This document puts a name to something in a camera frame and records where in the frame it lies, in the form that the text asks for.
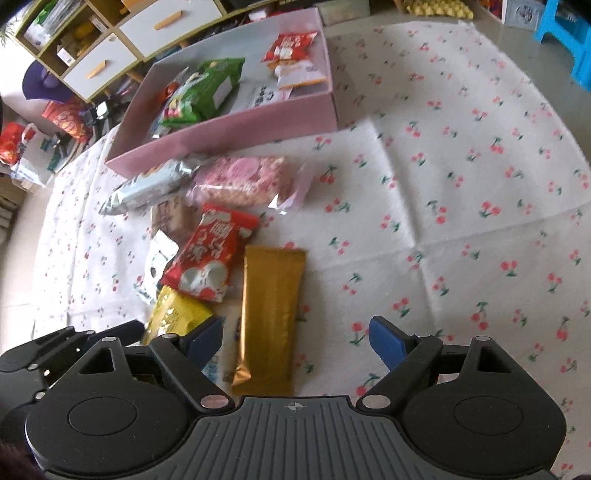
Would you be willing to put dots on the yellow snack packet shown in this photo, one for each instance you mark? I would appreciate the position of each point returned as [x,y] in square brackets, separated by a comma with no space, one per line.
[173,314]

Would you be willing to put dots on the beige snack packet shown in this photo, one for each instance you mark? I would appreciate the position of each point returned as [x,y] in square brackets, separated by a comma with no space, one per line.
[300,76]
[171,217]

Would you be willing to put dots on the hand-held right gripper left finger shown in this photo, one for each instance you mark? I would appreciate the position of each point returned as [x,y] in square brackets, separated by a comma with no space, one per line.
[205,341]

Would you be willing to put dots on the wooden cabinet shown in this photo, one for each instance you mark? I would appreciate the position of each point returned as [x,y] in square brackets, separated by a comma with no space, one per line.
[113,28]

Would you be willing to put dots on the pink cardboard box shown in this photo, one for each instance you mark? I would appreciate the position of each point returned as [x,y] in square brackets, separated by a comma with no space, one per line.
[231,134]

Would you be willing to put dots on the red white snack packet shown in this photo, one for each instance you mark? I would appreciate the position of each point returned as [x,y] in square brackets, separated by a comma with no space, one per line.
[288,46]
[212,249]

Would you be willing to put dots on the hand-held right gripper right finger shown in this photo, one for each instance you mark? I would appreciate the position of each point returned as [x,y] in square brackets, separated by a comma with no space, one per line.
[388,341]

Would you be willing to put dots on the yellow egg tray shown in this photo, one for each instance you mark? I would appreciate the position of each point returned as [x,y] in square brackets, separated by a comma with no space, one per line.
[436,8]

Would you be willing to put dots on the white printed storage box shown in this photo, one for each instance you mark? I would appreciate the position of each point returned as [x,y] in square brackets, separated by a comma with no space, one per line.
[519,11]

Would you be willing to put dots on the blue plastic stool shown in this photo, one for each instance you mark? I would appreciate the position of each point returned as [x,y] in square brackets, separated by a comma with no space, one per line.
[565,32]

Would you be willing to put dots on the silver cookie snack packet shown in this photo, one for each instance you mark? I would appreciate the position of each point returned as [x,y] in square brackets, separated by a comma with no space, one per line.
[143,191]

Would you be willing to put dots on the white snack packet blue print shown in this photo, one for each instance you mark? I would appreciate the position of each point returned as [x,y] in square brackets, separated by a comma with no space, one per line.
[263,99]

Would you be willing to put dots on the stack of paper folders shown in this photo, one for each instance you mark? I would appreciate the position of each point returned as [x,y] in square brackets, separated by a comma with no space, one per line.
[60,14]

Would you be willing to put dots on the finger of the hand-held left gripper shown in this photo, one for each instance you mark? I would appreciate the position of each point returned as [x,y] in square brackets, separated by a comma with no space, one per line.
[124,331]

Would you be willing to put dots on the cherry print tablecloth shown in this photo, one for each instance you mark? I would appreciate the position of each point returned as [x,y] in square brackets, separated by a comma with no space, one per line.
[461,161]

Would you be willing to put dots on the orange snack packet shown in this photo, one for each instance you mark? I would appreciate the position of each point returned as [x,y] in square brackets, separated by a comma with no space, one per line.
[171,91]

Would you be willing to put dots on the white shopping bag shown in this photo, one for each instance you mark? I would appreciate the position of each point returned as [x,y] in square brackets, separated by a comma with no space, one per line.
[27,157]

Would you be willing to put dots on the pink nougat clear packet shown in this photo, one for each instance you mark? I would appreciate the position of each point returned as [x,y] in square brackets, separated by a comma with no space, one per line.
[240,180]

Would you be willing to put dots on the gold bar snack packet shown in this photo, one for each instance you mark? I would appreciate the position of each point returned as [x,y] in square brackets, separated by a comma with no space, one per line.
[270,314]

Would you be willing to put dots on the green snack packet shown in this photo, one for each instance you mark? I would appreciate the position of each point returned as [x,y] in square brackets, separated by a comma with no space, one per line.
[203,92]

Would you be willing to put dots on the red printed bag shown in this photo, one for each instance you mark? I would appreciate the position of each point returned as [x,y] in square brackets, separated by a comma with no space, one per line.
[67,120]

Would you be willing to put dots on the small silver white packet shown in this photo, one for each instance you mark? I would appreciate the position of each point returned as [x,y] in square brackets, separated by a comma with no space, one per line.
[154,263]

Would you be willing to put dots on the black camera device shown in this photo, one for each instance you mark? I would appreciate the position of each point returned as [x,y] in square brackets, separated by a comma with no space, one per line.
[97,113]

